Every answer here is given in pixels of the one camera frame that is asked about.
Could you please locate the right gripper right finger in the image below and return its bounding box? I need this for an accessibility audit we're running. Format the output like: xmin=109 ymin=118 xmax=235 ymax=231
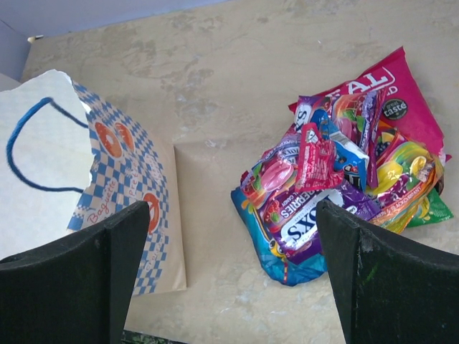
xmin=316 ymin=200 xmax=458 ymax=343

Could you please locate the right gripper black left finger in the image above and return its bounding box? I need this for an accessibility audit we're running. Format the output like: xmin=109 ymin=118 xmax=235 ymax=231
xmin=1 ymin=201 xmax=150 ymax=343

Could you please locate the orange Fox's candy bag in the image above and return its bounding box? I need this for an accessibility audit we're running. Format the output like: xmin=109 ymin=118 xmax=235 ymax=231
xmin=366 ymin=128 xmax=444 ymax=234

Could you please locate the small red candy packet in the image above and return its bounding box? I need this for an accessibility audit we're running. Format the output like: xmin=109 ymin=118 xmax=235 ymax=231
xmin=295 ymin=123 xmax=344 ymax=193

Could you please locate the green Fox's candy bag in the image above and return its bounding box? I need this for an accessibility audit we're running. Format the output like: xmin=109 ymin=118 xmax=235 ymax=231
xmin=407 ymin=188 xmax=454 ymax=228

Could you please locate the blue Slendy snack bag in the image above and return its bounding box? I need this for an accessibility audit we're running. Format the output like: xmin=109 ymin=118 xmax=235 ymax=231
xmin=231 ymin=187 xmax=327 ymax=287

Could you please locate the small blue candy packet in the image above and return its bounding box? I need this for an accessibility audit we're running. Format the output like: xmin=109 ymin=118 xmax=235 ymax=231
xmin=310 ymin=108 xmax=369 ymax=191

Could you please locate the pink chips bag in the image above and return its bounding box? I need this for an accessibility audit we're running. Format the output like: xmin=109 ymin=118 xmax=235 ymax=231
xmin=288 ymin=46 xmax=447 ymax=158

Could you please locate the checkered paper bag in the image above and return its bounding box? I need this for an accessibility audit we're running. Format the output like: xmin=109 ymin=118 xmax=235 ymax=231
xmin=1 ymin=70 xmax=186 ymax=296

